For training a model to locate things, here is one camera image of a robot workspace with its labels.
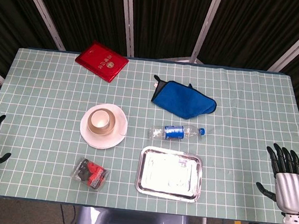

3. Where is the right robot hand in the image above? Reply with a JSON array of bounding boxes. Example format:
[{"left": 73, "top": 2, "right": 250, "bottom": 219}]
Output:
[{"left": 253, "top": 141, "right": 299, "bottom": 215}]

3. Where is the paper cup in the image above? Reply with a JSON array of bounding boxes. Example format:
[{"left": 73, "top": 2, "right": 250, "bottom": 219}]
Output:
[{"left": 86, "top": 107, "right": 117, "bottom": 137}]

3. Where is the red black packaged item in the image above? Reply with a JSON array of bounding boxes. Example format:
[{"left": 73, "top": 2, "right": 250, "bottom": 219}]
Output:
[{"left": 69, "top": 155, "right": 111, "bottom": 193}]

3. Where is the stainless steel tray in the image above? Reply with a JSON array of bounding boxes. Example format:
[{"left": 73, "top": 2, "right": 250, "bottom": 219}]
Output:
[{"left": 133, "top": 144, "right": 206, "bottom": 203}]

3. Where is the white paper plate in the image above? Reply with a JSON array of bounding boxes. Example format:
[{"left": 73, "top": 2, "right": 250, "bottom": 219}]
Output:
[{"left": 78, "top": 101, "right": 130, "bottom": 151}]

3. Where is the clear plastic water bottle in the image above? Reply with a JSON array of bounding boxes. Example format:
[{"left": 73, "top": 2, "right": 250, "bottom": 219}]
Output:
[{"left": 148, "top": 121, "right": 207, "bottom": 145}]

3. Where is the blue microfiber cloth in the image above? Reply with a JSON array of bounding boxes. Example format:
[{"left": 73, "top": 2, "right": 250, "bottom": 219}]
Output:
[{"left": 149, "top": 74, "right": 220, "bottom": 122}]

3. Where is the red certificate booklet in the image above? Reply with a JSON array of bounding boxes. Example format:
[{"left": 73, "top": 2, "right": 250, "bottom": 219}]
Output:
[{"left": 73, "top": 38, "right": 132, "bottom": 85}]

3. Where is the green checkered tablecloth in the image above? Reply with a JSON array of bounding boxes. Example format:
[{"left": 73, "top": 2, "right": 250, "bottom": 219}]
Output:
[{"left": 0, "top": 44, "right": 299, "bottom": 224}]

